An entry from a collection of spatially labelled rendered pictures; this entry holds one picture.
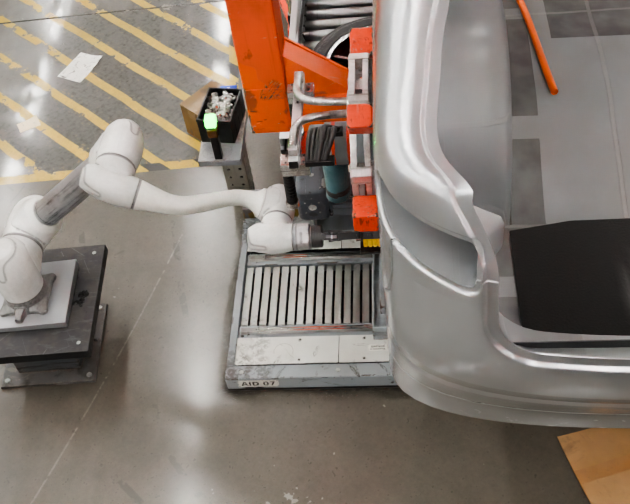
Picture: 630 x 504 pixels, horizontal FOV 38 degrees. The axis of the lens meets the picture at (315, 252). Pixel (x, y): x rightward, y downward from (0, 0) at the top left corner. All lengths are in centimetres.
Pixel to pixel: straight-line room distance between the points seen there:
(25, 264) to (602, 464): 208
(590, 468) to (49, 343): 192
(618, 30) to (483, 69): 70
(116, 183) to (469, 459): 150
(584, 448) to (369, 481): 74
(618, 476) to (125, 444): 171
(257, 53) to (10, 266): 114
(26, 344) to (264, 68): 130
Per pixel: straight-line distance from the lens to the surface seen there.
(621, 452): 334
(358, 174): 275
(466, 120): 254
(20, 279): 339
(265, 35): 330
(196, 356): 360
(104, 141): 306
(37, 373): 374
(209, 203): 304
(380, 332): 339
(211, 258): 389
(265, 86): 344
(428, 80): 194
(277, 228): 300
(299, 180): 355
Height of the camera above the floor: 290
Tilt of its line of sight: 49 degrees down
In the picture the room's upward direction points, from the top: 9 degrees counter-clockwise
